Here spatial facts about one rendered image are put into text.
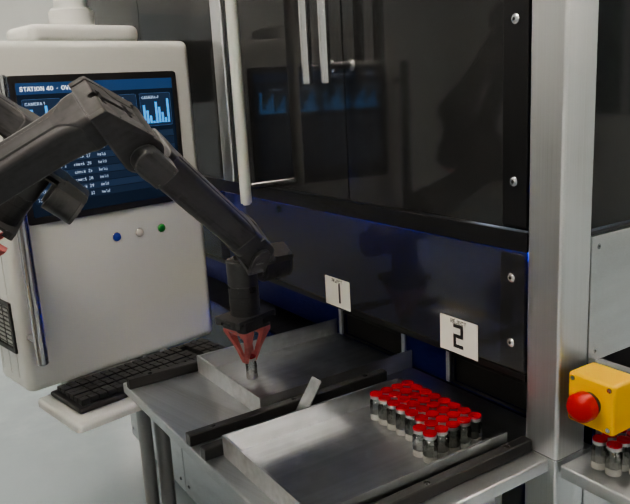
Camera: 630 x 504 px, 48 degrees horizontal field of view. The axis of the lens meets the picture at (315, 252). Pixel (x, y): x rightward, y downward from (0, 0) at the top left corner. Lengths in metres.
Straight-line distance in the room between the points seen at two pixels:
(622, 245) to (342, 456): 0.51
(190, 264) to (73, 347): 0.35
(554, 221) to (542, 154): 0.09
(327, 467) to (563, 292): 0.42
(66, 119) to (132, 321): 0.93
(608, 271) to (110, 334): 1.13
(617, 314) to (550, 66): 0.38
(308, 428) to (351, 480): 0.17
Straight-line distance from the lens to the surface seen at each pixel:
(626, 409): 1.04
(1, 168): 0.93
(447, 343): 1.20
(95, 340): 1.74
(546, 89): 1.00
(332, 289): 1.44
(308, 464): 1.10
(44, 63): 1.64
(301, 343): 1.56
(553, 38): 0.99
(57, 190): 1.33
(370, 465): 1.09
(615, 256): 1.11
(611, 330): 1.14
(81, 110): 0.92
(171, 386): 1.42
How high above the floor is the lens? 1.43
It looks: 13 degrees down
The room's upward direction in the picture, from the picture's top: 3 degrees counter-clockwise
